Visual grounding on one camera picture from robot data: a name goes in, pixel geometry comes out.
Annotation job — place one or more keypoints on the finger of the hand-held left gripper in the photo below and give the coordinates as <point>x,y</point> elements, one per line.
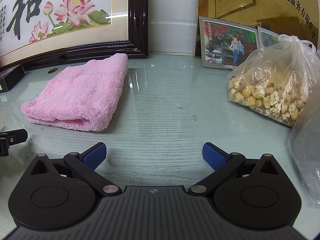
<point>17,136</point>

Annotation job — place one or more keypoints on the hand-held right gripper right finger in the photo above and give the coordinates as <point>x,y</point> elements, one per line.
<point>213,156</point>

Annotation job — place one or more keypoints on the plastic bag of dried mushrooms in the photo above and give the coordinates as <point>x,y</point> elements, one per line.
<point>270,90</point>

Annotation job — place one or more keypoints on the framed lotus embroidery picture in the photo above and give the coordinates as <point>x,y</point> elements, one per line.
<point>75,5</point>

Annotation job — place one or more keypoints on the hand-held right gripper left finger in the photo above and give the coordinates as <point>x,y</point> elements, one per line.
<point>96,155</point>

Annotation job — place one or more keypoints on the pink towel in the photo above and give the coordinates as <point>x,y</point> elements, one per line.
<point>80,92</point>

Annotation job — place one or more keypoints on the clear plastic bag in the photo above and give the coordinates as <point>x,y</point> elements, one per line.
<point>307,150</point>

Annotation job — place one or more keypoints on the brass coin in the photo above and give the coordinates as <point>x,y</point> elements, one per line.
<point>52,70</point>

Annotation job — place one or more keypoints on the small framed landscape photo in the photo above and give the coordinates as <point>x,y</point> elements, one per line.
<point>267,38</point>

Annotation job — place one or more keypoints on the black barcode box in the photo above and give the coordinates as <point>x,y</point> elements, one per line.
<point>12,78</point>

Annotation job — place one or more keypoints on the gold metal plaque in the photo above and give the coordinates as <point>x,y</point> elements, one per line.
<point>250,2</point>

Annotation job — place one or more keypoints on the framed photo of people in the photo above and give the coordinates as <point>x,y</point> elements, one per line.
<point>225,45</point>

